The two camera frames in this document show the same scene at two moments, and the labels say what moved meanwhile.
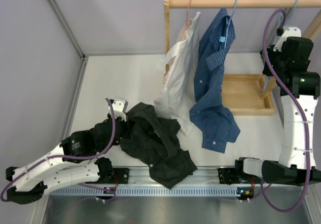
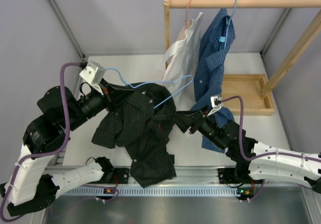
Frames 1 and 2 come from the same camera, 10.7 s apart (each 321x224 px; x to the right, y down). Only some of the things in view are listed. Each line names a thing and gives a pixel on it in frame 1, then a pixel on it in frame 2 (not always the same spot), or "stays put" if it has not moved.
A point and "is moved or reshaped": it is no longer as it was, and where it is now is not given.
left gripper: [127, 125] → [117, 97]
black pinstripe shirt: [153, 139] is moved or reshaped
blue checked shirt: [217, 37] stays put
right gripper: [271, 53] → [196, 119]
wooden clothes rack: [246, 94] stays put
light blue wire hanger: [282, 23] → [125, 83]
